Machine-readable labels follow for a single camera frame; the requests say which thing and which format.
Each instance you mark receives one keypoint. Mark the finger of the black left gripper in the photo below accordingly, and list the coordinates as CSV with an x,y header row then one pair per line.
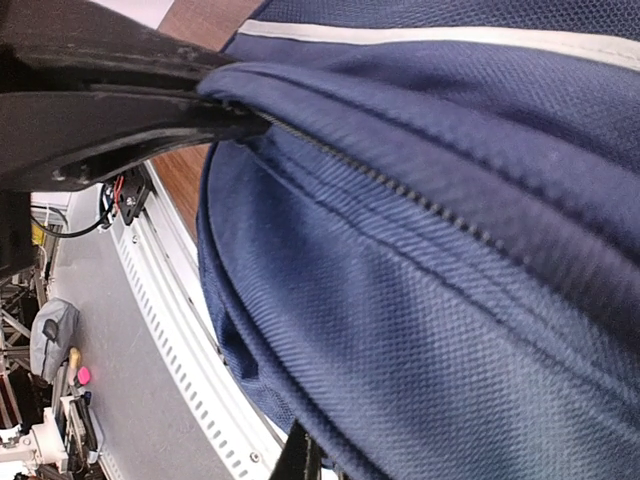
x,y
76,45
66,141

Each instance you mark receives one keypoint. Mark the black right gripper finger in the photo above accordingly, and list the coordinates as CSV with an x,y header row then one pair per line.
x,y
301,457

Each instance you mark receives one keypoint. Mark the navy blue student backpack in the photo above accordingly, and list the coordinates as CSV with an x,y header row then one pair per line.
x,y
429,262

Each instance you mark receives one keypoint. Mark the grey covered background object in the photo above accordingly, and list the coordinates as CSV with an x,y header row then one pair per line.
x,y
52,335

